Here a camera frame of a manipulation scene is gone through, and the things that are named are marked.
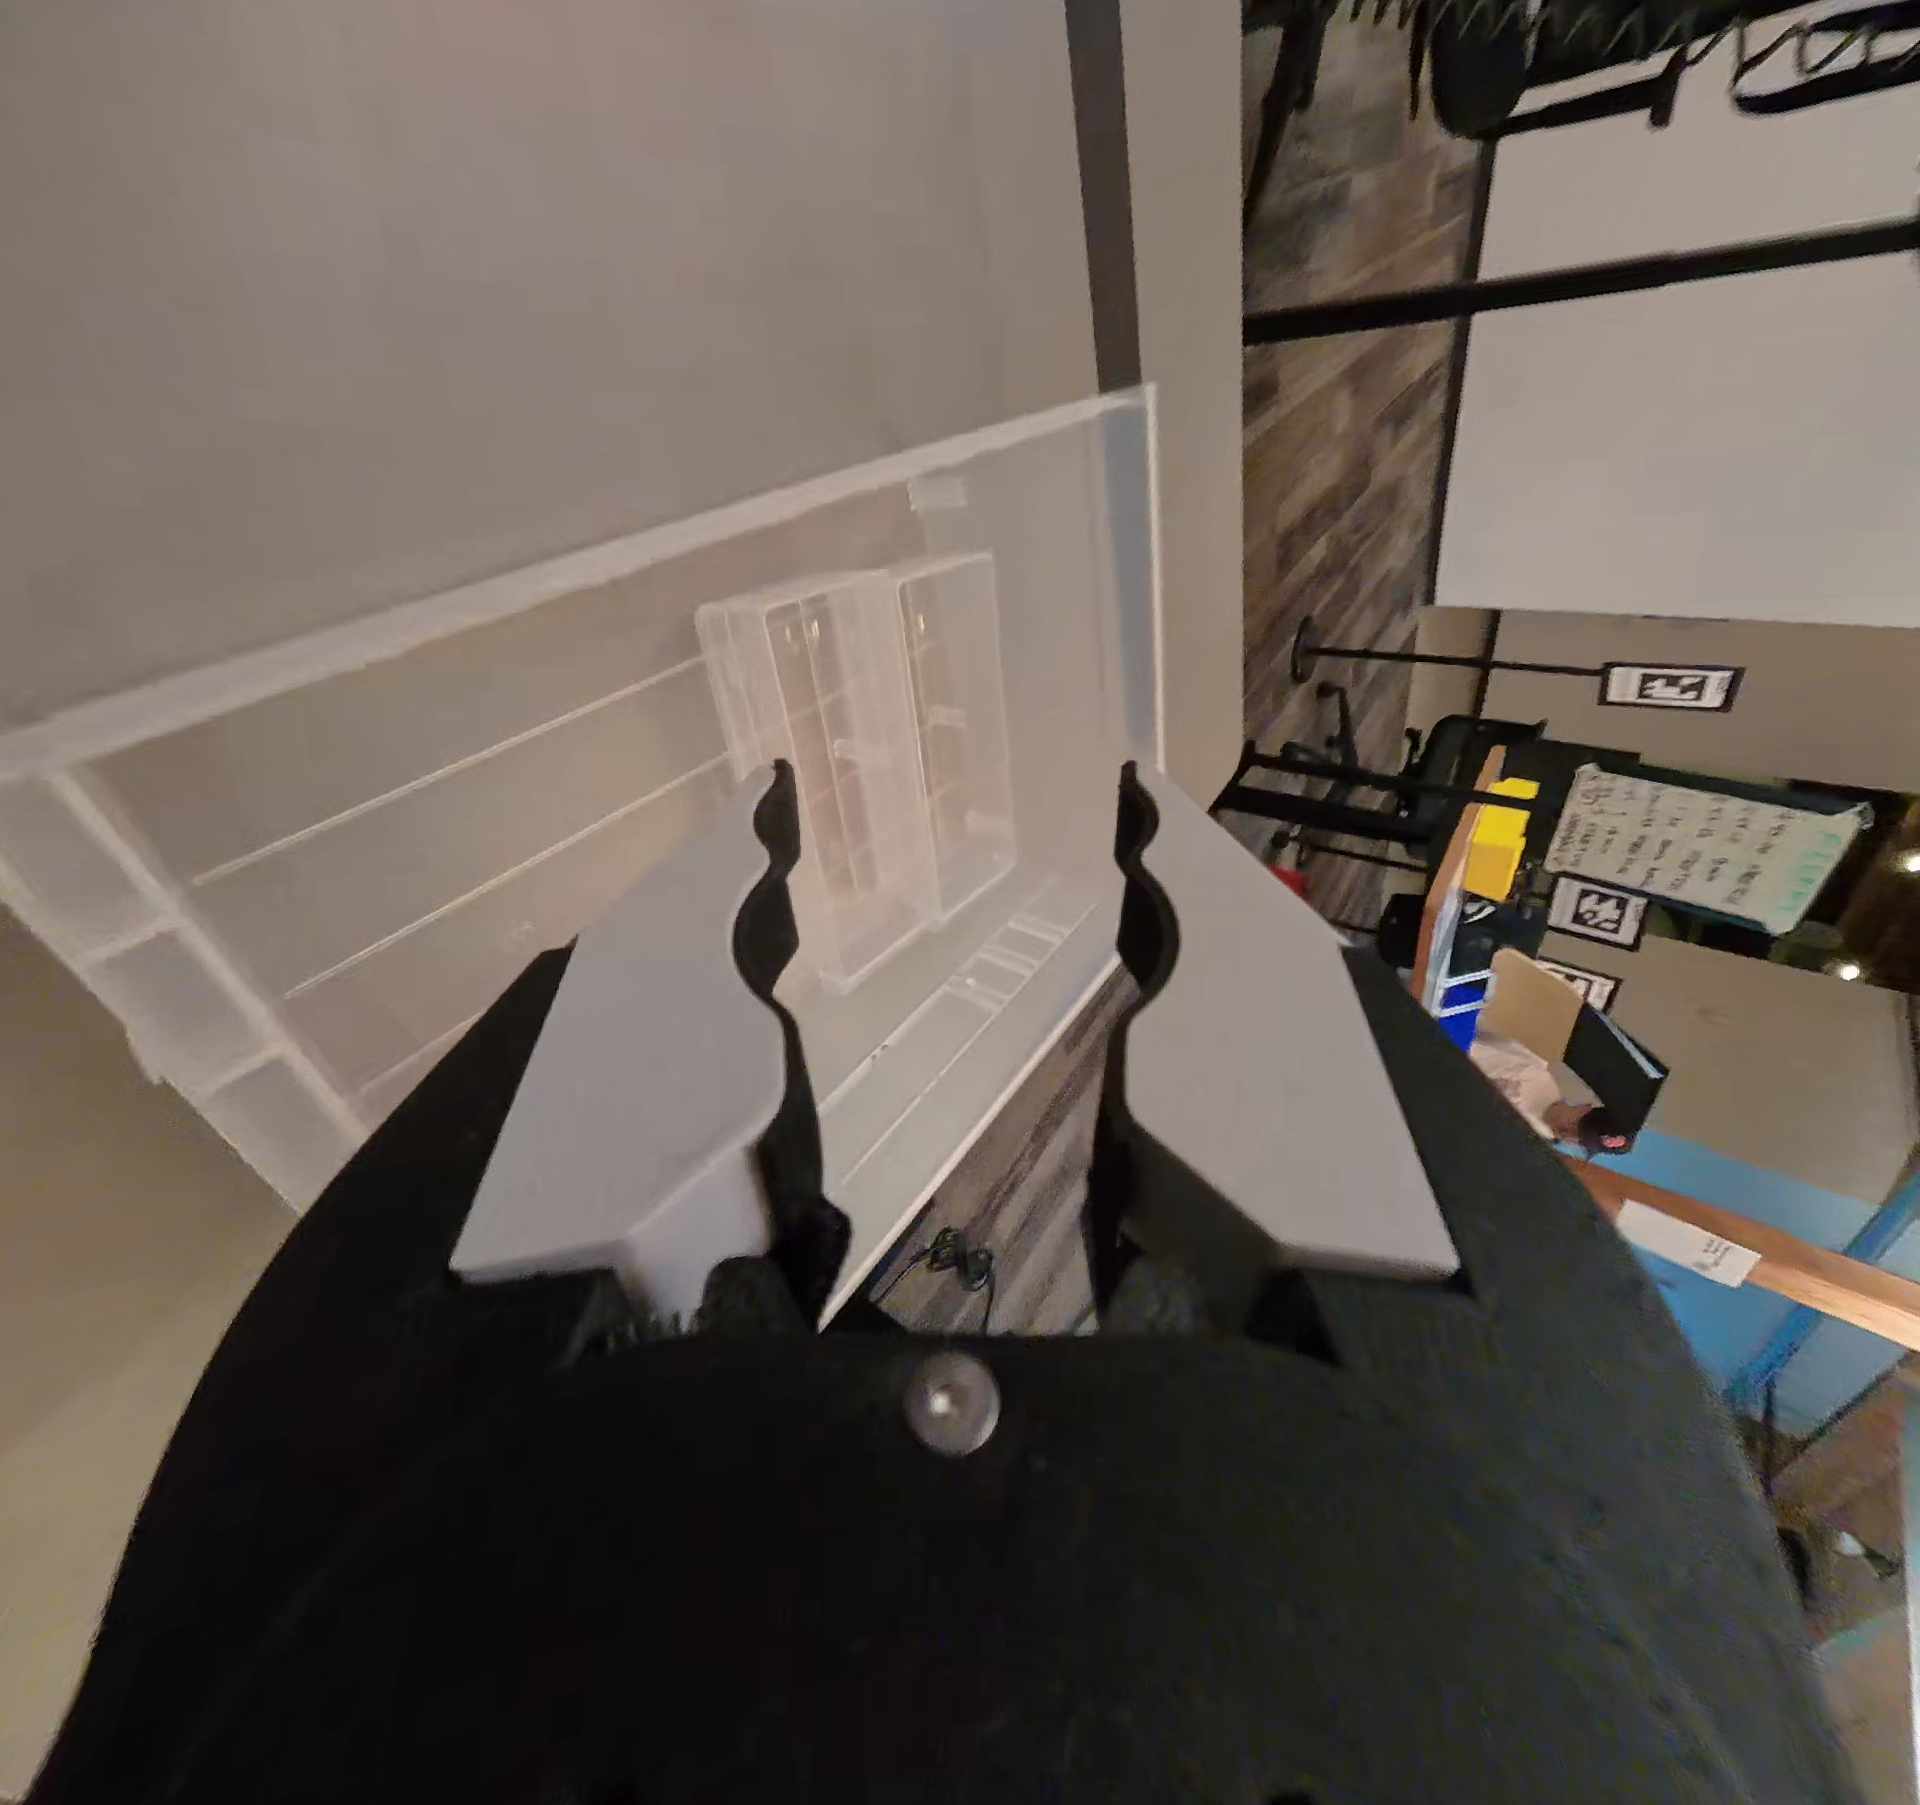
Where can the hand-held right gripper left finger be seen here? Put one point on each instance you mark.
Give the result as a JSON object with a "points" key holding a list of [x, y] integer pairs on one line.
{"points": [[631, 1086]]}

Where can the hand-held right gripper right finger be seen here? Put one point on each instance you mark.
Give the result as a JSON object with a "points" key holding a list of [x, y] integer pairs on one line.
{"points": [[1275, 1086]]}

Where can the large clear plastic bin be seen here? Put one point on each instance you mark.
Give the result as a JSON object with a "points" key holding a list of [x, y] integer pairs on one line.
{"points": [[451, 725]]}

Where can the blue storage bins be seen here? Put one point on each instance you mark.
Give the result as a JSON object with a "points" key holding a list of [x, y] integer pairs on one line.
{"points": [[1455, 1011]]}

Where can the black floor stand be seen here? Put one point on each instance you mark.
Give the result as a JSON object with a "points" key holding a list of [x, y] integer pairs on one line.
{"points": [[1350, 784]]}

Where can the yellow storage bins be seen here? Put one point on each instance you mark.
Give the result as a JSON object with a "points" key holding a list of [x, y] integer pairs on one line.
{"points": [[1507, 845]]}

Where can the black folder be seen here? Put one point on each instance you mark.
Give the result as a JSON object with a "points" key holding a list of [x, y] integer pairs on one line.
{"points": [[1622, 1070]]}

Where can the printed marker sign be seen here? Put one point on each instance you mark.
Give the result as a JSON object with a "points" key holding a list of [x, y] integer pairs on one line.
{"points": [[1667, 686], [1597, 912]]}

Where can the whiteboard with writing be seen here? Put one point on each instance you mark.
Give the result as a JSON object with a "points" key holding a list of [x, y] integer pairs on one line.
{"points": [[1708, 845]]}

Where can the black desk frame bar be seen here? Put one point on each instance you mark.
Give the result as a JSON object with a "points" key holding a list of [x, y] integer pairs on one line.
{"points": [[1574, 283]]}

